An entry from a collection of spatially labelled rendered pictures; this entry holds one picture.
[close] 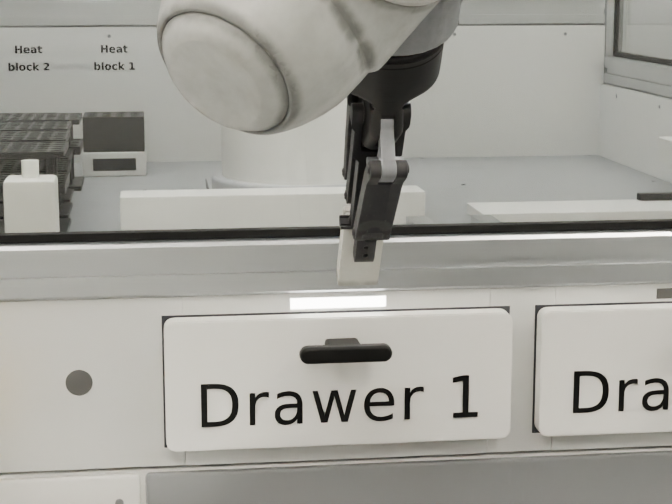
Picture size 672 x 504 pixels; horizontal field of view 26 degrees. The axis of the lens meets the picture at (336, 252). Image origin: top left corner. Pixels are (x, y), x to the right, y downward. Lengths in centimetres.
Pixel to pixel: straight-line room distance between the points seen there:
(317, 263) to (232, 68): 55
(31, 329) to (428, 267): 33
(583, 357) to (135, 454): 39
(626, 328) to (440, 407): 17
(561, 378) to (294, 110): 61
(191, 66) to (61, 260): 53
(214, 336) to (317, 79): 54
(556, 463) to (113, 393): 39
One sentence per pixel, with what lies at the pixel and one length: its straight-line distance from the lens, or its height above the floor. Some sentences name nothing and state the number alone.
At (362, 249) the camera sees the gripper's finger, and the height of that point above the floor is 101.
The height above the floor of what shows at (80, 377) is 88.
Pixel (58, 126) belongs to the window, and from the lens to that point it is 120.
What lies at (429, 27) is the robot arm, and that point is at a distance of 89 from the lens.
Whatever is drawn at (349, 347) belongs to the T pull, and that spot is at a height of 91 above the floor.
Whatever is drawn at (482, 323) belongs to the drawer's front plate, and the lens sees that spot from 122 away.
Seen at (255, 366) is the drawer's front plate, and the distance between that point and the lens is 120.
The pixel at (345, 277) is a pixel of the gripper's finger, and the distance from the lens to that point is 108.
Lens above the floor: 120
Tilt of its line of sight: 11 degrees down
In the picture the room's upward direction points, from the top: straight up
